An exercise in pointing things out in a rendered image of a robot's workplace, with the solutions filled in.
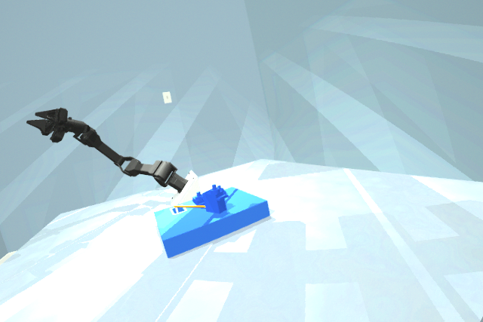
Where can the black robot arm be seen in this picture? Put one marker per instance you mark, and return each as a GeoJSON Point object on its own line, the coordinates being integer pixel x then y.
{"type": "Point", "coordinates": [160, 170]}

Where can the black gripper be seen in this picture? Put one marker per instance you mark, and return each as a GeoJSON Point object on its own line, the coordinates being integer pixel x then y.
{"type": "Point", "coordinates": [54, 117]}

